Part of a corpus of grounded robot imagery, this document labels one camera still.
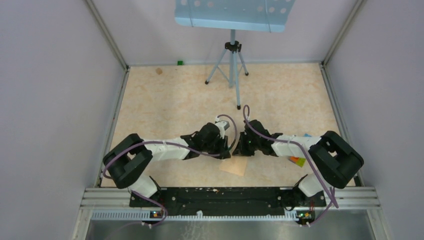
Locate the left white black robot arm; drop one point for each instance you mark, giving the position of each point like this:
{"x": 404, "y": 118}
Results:
{"x": 126, "y": 162}

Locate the grey tripod stand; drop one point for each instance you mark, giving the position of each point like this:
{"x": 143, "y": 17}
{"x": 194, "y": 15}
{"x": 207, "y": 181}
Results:
{"x": 236, "y": 65}

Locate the colourful toy block stack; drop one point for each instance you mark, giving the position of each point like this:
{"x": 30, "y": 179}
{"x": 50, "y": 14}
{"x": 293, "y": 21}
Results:
{"x": 297, "y": 160}

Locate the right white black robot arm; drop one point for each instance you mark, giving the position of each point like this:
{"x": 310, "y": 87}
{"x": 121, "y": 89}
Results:
{"x": 332, "y": 160}

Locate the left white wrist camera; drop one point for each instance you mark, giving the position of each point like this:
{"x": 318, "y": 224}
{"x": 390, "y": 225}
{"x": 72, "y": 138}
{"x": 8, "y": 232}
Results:
{"x": 222, "y": 125}

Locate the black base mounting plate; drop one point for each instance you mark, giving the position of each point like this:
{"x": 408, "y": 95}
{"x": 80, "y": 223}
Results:
{"x": 229, "y": 201}

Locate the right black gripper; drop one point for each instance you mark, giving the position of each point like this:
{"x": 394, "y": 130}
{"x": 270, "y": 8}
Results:
{"x": 240, "y": 150}

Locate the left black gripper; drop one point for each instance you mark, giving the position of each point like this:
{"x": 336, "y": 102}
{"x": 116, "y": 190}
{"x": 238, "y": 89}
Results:
{"x": 223, "y": 151}

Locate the blue music stand tray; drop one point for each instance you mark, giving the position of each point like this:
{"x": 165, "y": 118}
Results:
{"x": 245, "y": 15}

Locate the grey slotted cable duct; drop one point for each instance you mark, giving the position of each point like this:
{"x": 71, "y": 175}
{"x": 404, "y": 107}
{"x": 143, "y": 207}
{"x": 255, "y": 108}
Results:
{"x": 147, "y": 215}

